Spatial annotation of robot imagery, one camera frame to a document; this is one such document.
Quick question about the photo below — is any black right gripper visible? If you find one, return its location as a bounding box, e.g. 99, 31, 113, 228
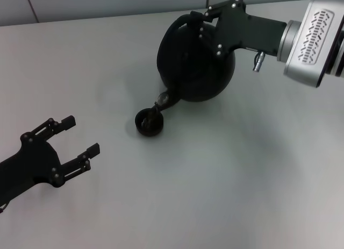
188, 0, 288, 59

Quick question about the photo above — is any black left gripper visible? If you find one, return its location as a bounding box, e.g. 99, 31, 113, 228
0, 115, 101, 207

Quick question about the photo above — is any black round teapot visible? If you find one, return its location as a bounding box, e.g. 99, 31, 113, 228
154, 13, 237, 113

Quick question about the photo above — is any dark brown teacup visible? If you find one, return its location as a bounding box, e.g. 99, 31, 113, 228
134, 108, 164, 138

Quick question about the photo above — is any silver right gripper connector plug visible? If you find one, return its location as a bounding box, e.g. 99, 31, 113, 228
252, 51, 266, 72

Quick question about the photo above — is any silver vented right wrist box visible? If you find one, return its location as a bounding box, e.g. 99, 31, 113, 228
283, 0, 344, 89

